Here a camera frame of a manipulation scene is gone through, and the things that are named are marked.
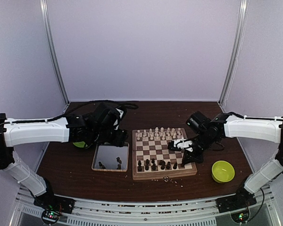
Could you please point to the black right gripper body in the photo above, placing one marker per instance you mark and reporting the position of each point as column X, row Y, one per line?
column 203, row 141

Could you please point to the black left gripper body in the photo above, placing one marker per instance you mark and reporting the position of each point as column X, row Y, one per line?
column 103, row 136

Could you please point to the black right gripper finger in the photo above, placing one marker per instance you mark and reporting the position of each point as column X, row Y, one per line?
column 187, row 158
column 197, row 159

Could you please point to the metal tray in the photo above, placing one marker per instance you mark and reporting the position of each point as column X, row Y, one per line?
column 107, row 154

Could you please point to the wooden chess board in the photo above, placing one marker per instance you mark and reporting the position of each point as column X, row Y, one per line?
column 153, row 144

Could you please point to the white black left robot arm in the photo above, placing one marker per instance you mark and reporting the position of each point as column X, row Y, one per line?
column 95, row 128

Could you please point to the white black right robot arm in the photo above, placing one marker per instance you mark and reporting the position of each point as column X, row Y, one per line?
column 241, row 127

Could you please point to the green bowl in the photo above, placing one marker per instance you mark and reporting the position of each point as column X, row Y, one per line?
column 222, row 172

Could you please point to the green plate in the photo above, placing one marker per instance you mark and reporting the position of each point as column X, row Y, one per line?
column 79, row 144

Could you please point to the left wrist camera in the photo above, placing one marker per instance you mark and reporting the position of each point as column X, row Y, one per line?
column 120, row 113

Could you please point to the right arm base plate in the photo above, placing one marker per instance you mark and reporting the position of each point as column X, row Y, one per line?
column 235, row 202

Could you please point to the aluminium front rail frame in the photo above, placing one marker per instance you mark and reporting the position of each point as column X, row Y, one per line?
column 199, row 212

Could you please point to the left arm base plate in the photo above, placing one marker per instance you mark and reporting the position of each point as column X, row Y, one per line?
column 54, row 203

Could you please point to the left aluminium post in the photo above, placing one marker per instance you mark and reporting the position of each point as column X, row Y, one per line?
column 53, row 55

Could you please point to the aluminium post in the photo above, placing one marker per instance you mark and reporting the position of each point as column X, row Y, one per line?
column 233, row 63
column 53, row 55

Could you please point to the right aluminium post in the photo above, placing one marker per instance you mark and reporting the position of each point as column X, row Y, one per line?
column 233, row 63

